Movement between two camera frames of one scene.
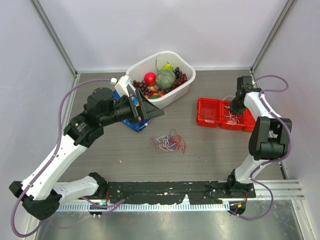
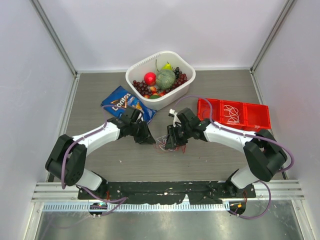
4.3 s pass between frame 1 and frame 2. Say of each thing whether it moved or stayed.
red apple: stayed
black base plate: stayed
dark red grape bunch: stayed
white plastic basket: stayed
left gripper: moved
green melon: stayed
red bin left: stayed
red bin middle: stayed
